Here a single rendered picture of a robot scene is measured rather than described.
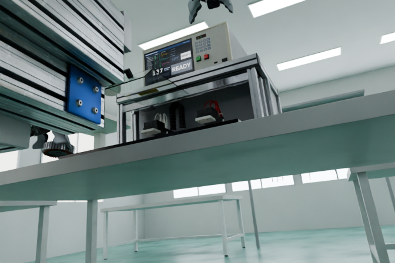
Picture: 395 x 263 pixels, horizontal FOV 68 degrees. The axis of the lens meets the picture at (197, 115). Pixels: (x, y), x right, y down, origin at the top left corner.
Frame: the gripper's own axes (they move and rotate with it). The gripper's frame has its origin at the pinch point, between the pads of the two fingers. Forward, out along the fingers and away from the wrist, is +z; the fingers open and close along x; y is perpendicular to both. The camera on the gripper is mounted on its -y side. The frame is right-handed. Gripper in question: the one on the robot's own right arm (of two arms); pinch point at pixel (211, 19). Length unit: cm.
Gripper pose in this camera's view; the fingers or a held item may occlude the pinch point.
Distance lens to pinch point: 102.9
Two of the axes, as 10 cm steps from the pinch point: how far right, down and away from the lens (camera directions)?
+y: -3.0, -2.8, -9.1
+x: 9.5, -1.7, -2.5
